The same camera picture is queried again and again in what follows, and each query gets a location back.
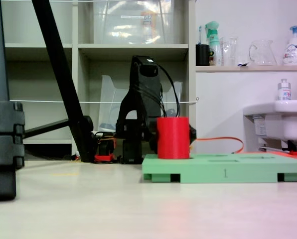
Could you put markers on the clear glass pitcher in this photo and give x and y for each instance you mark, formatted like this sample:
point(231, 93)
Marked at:
point(263, 53)

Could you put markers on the thick grey tripod leg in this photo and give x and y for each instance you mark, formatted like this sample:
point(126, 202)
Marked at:
point(1, 99)

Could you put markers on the black tripod brace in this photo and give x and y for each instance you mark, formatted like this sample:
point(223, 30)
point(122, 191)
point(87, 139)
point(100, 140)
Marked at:
point(46, 128)

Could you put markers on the small clear sanitizer bottle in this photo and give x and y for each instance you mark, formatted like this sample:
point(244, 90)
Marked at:
point(284, 92)

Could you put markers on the green shape sorting board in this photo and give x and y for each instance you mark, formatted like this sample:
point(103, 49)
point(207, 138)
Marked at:
point(213, 169)

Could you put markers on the clear glass beaker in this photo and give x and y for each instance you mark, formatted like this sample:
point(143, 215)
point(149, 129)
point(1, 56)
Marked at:
point(230, 52)

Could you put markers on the white foam soap bottle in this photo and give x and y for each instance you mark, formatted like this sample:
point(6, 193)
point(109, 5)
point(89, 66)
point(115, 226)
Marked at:
point(295, 52)

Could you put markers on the black cup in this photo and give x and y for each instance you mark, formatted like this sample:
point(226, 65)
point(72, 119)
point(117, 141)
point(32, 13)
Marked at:
point(202, 55)

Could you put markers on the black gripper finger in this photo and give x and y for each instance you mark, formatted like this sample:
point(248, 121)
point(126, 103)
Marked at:
point(193, 135)
point(154, 142)

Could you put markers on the green spray bottle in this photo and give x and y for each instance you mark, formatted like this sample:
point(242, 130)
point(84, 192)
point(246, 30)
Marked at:
point(214, 47)

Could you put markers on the white sink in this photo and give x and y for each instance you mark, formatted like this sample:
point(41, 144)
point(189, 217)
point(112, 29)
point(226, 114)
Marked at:
point(288, 117)

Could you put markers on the grey shelf unit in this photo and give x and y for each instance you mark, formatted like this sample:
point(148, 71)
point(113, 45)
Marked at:
point(75, 49)

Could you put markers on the clear plastic storage box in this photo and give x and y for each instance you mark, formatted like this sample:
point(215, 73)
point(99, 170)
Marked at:
point(128, 22)

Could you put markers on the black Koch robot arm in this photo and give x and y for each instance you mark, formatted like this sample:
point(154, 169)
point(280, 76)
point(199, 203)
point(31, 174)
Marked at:
point(143, 99)

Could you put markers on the white counter ledge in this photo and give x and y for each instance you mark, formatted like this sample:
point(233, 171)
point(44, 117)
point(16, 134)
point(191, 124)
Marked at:
point(250, 68)

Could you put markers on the slim black tripod leg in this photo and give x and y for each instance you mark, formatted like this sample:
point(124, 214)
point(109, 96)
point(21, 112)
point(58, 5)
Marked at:
point(61, 69)

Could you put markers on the blue toothbrush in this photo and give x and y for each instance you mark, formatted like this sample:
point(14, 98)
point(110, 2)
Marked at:
point(200, 35)

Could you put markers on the red cylinder block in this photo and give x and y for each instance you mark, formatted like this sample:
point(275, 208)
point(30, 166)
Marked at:
point(173, 138)

